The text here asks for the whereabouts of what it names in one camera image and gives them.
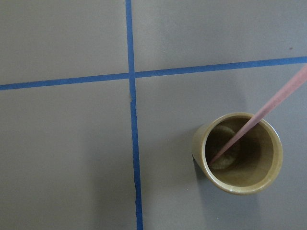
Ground red chopstick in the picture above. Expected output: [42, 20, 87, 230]
[209, 65, 307, 165]

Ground tan wooden cup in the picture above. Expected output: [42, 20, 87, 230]
[191, 113, 283, 195]

